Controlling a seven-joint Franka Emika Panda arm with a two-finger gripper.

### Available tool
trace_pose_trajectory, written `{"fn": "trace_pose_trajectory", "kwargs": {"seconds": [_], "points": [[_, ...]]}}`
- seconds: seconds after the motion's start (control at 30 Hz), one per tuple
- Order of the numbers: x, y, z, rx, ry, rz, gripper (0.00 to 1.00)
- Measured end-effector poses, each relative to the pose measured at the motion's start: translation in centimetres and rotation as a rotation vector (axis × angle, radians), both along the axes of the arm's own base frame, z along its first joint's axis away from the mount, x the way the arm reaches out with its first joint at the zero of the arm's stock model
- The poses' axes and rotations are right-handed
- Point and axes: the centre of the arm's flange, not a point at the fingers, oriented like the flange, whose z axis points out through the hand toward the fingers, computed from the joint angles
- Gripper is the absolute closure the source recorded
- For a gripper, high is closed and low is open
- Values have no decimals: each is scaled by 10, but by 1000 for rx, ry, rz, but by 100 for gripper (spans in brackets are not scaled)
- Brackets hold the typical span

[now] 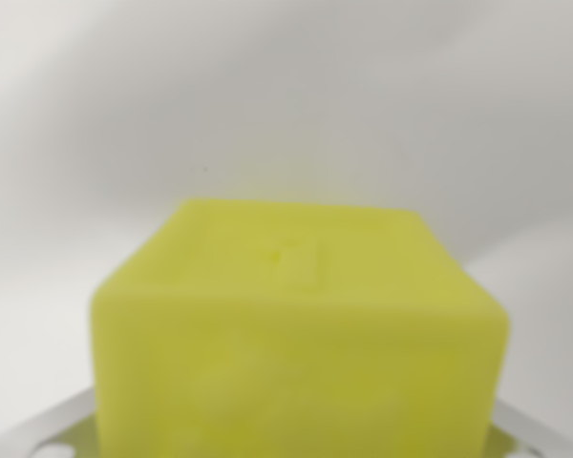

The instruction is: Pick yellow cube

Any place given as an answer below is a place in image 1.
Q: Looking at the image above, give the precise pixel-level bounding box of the black silver gripper left finger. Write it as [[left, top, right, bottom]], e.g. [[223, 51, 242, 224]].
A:
[[0, 385, 107, 458]]

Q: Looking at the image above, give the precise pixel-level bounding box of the black silver gripper right finger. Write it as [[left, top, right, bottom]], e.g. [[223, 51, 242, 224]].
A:
[[481, 398, 558, 458]]

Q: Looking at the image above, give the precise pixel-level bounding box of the yellow foam cube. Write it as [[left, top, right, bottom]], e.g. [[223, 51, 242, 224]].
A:
[[88, 197, 511, 458]]

